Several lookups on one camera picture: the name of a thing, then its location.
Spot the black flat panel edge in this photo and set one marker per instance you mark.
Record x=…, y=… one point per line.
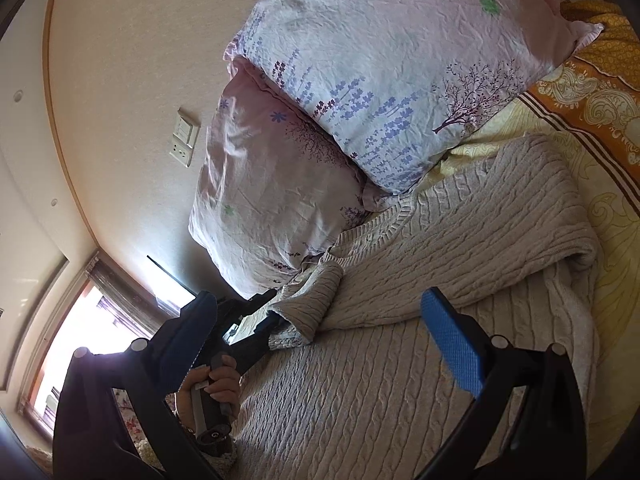
x=167, y=283

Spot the yellow orange patterned bedsheet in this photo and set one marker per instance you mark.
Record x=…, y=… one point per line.
x=590, y=108

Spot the window with brown frame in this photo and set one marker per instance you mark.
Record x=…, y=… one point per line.
x=107, y=310

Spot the pink floral pillow left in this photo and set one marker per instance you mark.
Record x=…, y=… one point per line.
x=275, y=191

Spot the person's left hand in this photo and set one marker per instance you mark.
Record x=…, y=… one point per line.
x=222, y=384

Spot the white wall switch socket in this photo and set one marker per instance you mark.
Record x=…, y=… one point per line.
x=183, y=138

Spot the pink floral pillow right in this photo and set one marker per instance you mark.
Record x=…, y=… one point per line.
x=397, y=83

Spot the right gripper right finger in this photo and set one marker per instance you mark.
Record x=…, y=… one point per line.
x=548, y=437

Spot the pink floral pillow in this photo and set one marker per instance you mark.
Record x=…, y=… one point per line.
x=397, y=83
x=275, y=191

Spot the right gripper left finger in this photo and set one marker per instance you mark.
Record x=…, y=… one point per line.
x=91, y=440

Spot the beige cable knit sweater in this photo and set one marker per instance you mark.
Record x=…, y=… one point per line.
x=414, y=345

